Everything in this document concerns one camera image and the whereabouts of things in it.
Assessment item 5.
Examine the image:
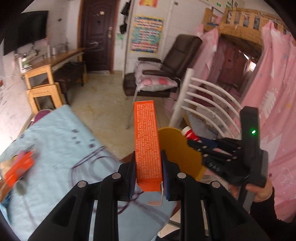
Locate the black sleeve forearm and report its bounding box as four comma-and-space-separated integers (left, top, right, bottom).
250, 189, 295, 240

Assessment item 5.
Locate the pink patterned cushion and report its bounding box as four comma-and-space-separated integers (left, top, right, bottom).
134, 62, 178, 92

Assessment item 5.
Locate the dark brown armchair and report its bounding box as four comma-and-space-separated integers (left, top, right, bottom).
122, 34, 203, 129

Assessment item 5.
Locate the pink bed curtain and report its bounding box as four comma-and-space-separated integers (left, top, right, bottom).
191, 21, 296, 223

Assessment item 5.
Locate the purple white vibration platform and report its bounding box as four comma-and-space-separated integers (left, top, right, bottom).
31, 109, 51, 125

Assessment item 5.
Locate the wooden loft bed frame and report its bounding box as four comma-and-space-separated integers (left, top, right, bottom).
202, 9, 289, 61

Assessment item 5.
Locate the white metal bed headboard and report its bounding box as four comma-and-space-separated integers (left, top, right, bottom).
169, 68, 242, 139

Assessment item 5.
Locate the light blue patterned tablecloth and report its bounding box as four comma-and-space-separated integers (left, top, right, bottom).
0, 104, 179, 241

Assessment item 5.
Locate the orange cardboard box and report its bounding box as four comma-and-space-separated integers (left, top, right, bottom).
134, 100, 163, 192

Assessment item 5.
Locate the wooden desk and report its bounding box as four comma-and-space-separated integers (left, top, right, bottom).
21, 48, 86, 90

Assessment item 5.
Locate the colourful wall poster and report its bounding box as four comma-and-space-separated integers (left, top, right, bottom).
130, 15, 164, 54

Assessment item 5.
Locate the dark piano bench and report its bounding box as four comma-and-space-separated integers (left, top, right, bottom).
53, 62, 85, 104

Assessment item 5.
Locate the yellow trash bucket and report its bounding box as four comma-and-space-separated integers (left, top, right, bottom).
158, 127, 206, 181

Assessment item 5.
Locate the small wooden stool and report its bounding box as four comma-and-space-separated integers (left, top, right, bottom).
26, 82, 65, 114

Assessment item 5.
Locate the dark brown entrance door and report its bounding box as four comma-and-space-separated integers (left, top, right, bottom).
80, 0, 118, 71

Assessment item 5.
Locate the red white can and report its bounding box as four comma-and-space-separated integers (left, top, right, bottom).
182, 126, 201, 142

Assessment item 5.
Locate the black wall television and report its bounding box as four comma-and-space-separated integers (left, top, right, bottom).
4, 11, 49, 55

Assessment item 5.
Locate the orange box on table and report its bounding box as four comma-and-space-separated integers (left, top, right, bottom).
4, 151, 35, 187

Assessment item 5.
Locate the person's right hand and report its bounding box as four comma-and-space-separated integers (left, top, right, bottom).
245, 178, 273, 202

